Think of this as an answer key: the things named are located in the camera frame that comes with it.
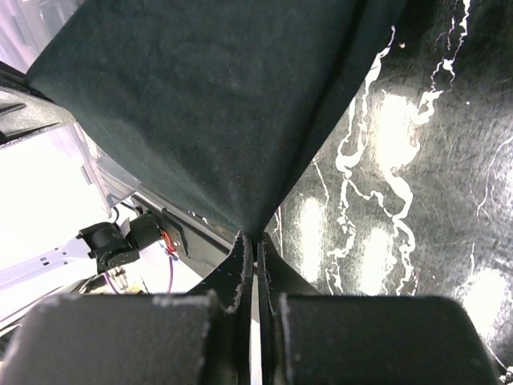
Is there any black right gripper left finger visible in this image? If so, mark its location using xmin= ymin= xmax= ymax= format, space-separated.
xmin=1 ymin=233 xmax=253 ymax=384

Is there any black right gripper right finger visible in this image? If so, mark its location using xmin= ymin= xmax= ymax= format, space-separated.
xmin=256 ymin=235 xmax=499 ymax=384

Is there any black t shirt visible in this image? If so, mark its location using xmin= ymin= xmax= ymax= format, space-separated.
xmin=26 ymin=1 xmax=405 ymax=238

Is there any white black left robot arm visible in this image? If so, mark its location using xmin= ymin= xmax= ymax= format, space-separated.
xmin=77 ymin=213 xmax=162 ymax=274

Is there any black marble pattern mat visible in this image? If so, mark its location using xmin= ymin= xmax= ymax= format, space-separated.
xmin=268 ymin=1 xmax=512 ymax=367

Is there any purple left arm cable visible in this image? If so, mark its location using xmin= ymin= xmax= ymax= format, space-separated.
xmin=103 ymin=254 xmax=176 ymax=296

